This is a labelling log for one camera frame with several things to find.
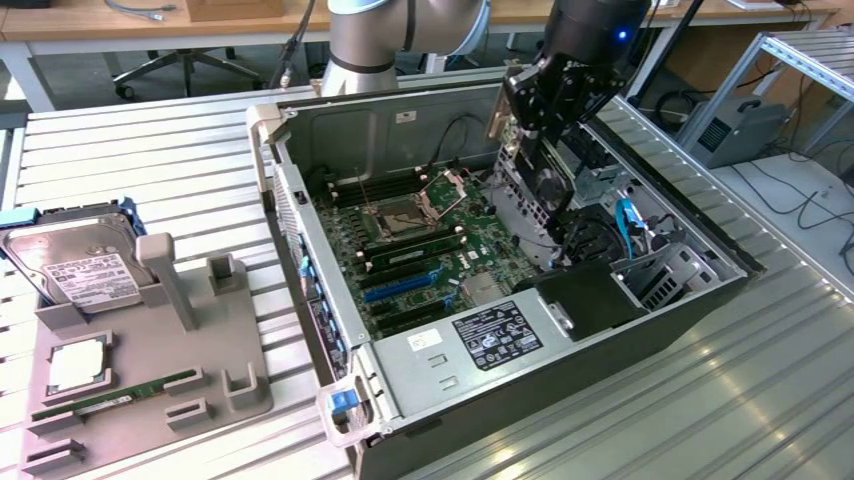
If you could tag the black plastic shroud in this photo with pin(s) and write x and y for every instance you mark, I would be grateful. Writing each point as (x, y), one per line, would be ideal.
(587, 302)

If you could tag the silver hard disk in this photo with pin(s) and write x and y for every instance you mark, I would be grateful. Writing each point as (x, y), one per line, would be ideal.
(86, 277)

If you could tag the grey power supply unit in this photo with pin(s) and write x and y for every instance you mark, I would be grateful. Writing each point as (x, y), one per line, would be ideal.
(433, 370)

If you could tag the CPU socket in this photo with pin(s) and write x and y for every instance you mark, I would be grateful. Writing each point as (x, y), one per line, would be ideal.
(400, 222)

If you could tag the graphics card with black cooler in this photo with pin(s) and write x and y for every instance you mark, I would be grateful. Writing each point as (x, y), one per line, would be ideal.
(552, 187)

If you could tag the aluminium frame slat table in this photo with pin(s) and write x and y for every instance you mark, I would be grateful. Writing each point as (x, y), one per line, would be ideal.
(810, 55)

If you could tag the black expansion slot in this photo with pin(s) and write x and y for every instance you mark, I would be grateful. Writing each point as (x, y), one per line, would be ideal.
(393, 273)
(407, 310)
(409, 324)

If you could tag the black slanted pole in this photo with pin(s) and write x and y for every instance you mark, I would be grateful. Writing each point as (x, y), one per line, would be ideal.
(667, 46)

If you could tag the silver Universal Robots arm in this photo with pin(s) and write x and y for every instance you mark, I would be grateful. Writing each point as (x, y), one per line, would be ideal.
(360, 50)

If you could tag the brown cardboard box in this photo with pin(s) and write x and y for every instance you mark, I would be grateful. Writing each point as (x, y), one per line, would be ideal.
(226, 10)

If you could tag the office chair base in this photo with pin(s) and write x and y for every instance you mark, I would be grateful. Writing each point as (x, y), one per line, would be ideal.
(188, 62)

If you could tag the hard disk drive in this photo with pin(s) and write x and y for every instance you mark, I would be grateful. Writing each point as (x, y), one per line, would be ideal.
(16, 218)

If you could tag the blue expansion slot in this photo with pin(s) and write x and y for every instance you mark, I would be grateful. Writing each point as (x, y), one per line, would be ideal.
(397, 288)

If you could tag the metal socket cover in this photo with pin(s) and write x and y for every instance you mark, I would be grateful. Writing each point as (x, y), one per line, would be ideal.
(445, 195)

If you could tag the open black PC case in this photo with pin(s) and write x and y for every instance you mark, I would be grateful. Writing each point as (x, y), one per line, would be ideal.
(600, 360)

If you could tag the green motherboard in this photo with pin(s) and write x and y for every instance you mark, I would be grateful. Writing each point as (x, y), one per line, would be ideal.
(489, 242)

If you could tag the grey plastic parts rack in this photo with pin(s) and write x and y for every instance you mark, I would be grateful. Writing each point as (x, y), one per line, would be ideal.
(153, 350)

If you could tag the silver CPU chip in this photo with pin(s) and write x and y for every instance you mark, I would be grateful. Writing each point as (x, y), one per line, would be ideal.
(76, 366)

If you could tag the silver disk bay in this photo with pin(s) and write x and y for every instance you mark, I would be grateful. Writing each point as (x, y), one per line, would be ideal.
(667, 280)

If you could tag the black RAM slot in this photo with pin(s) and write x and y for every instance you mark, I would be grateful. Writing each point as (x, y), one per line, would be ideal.
(383, 189)
(383, 183)
(383, 176)
(383, 195)

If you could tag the silver chipset heatsink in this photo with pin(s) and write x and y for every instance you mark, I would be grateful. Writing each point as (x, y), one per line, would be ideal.
(481, 290)

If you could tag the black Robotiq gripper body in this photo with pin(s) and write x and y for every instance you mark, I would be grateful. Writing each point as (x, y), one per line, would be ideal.
(593, 30)

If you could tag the green RAM stick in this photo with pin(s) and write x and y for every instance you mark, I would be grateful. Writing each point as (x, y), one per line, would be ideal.
(403, 257)
(153, 384)

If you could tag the blue case latch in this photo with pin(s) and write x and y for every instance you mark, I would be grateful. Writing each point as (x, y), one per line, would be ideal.
(341, 402)

